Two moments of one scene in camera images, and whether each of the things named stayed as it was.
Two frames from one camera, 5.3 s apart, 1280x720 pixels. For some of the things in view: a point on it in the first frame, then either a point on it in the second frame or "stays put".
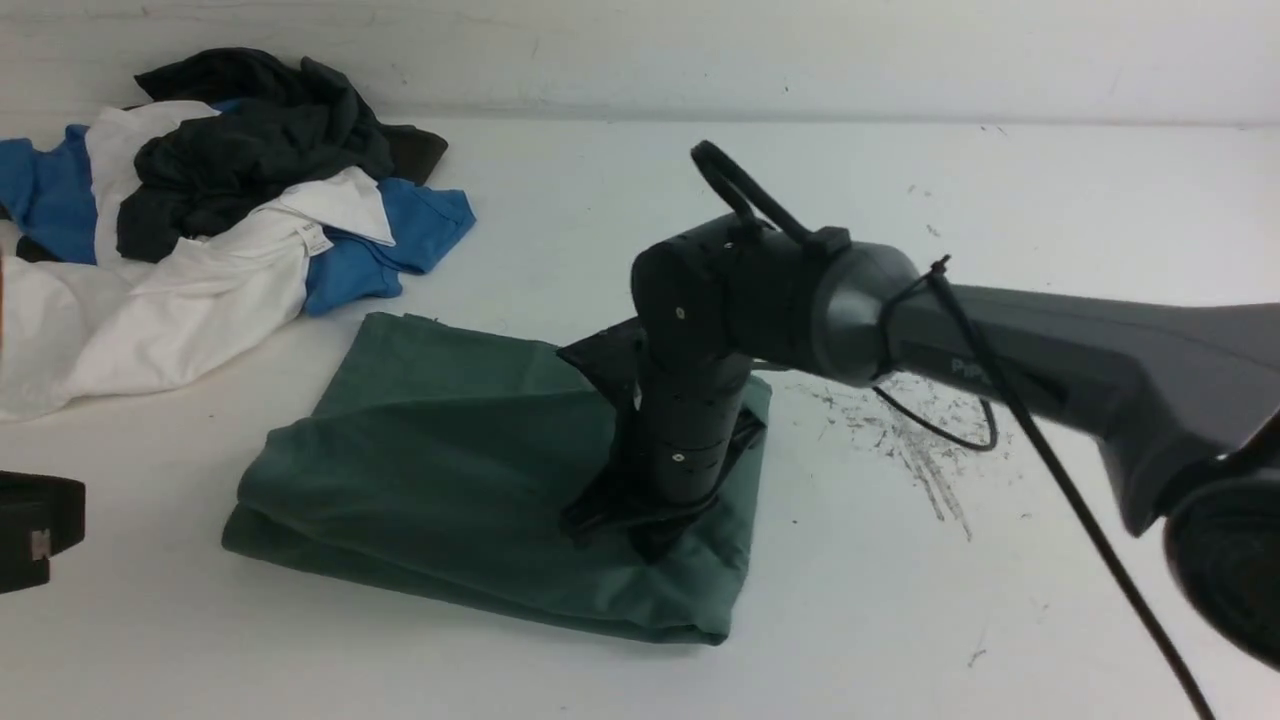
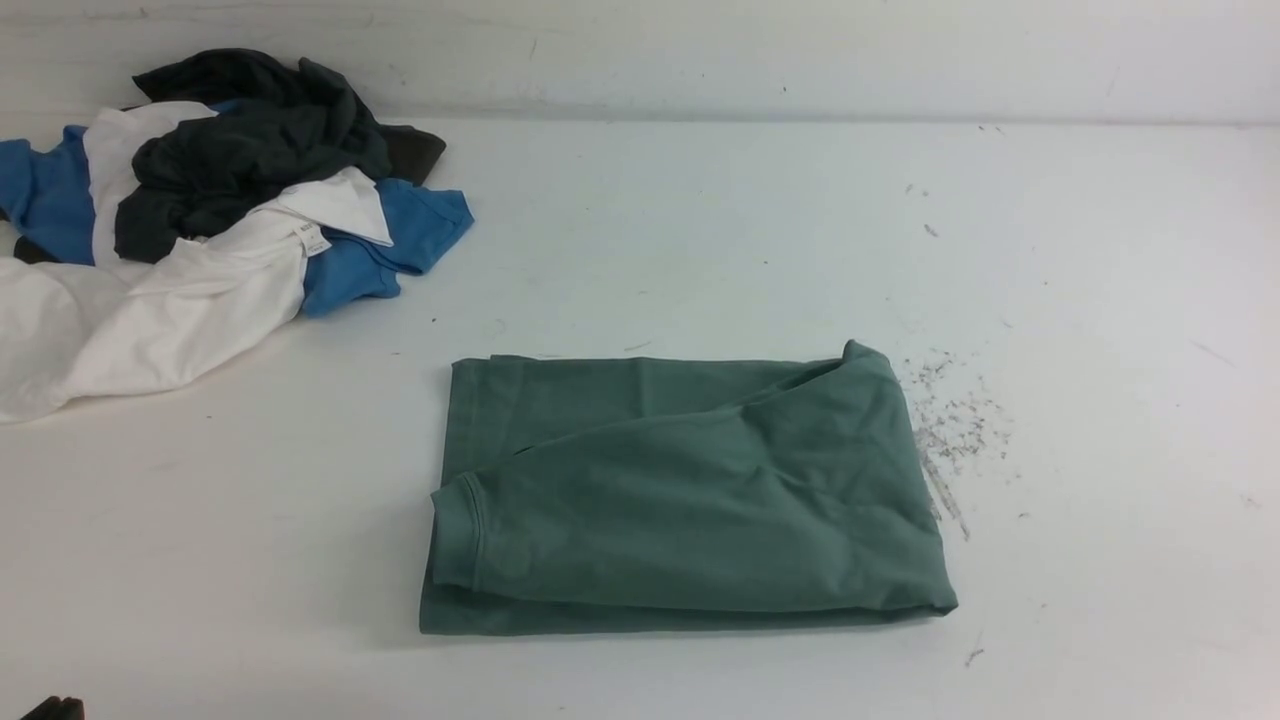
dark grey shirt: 282,123 stays put
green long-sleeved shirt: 449,456 to 646,493
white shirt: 71,329 stays put
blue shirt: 47,195 stays put
